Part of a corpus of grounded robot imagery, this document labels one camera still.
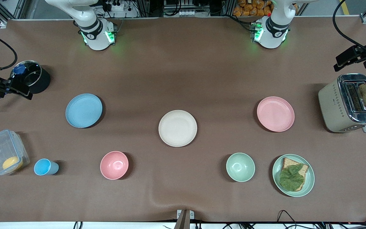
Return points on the pale green plate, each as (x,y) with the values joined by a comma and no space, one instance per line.
(310,178)

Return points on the light blue plate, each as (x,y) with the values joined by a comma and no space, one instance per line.
(84,110)

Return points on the green lettuce leaf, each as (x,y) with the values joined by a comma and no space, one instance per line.
(291,178)

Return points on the pink bowl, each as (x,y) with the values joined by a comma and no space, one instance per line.
(114,165)

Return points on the pink plate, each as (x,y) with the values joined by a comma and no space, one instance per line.
(275,114)

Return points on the white power strip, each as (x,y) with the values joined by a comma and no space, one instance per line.
(117,6)

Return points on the glass lid with blue knob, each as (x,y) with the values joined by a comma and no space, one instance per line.
(30,74)

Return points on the brown table cloth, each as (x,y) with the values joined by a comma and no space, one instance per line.
(183,79)

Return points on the toast slice with crust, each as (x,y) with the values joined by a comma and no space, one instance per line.
(288,162)

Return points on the beige and chrome toaster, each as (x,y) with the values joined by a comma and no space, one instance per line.
(334,108)

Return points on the orange snack bag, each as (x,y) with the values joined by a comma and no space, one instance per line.
(253,8)

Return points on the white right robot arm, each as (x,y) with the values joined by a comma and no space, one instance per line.
(95,35)

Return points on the light blue cup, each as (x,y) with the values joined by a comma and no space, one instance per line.
(43,167)

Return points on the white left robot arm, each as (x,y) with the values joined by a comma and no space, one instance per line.
(272,31)

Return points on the yellow round food piece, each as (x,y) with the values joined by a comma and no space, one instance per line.
(12,163)

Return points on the grey metal table bracket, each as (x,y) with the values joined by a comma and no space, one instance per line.
(184,219)

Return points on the beige plate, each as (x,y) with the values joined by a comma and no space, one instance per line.
(177,128)

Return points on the pale green bowl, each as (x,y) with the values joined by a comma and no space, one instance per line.
(240,167)

